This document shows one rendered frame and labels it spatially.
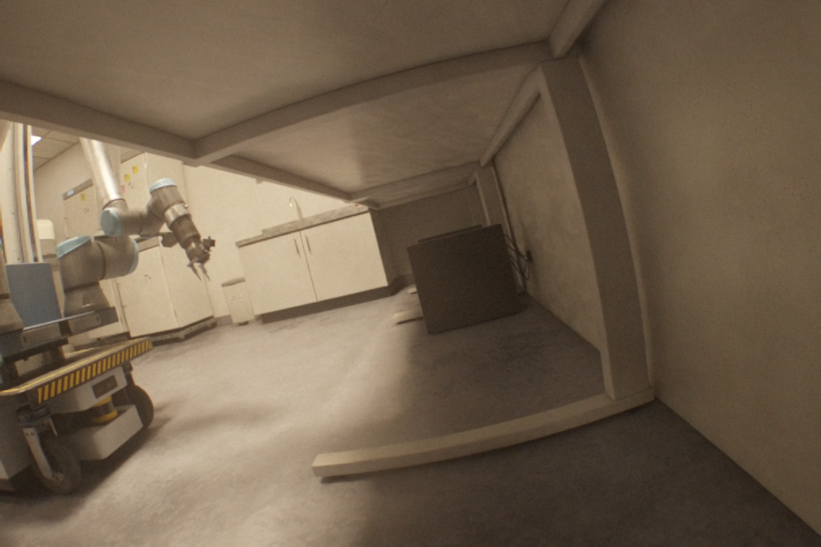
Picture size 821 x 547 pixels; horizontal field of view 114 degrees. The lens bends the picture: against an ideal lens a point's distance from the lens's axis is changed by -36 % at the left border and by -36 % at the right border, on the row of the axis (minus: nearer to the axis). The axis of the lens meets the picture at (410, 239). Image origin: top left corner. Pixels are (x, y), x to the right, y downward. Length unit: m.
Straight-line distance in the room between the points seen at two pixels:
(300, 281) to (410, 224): 1.15
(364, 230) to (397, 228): 0.63
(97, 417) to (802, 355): 1.53
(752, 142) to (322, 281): 3.14
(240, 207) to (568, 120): 3.80
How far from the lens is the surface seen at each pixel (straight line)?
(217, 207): 4.42
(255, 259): 3.54
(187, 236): 1.31
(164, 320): 4.06
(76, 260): 1.59
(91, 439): 1.31
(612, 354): 0.80
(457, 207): 3.78
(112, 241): 1.67
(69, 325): 1.44
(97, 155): 1.52
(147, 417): 1.60
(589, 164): 0.75
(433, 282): 1.76
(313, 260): 3.34
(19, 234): 1.69
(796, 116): 0.45
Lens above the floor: 0.45
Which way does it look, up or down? 1 degrees down
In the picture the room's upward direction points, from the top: 14 degrees counter-clockwise
